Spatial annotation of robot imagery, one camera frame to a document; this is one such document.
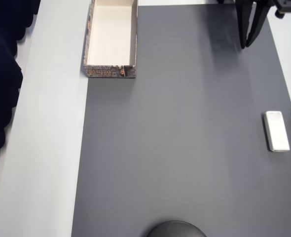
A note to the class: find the patterned open cardboard box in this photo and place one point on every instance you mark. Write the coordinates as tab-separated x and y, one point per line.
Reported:
111	34

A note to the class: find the grey rubber mat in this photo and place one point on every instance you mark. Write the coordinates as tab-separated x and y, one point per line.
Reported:
180	138

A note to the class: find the dark blue curtain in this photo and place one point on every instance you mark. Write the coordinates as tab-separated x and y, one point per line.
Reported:
0	74

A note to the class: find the white rectangular block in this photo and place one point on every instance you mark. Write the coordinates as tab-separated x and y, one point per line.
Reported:
276	130

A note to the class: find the black round-base stand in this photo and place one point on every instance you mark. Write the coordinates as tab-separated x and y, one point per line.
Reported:
176	229

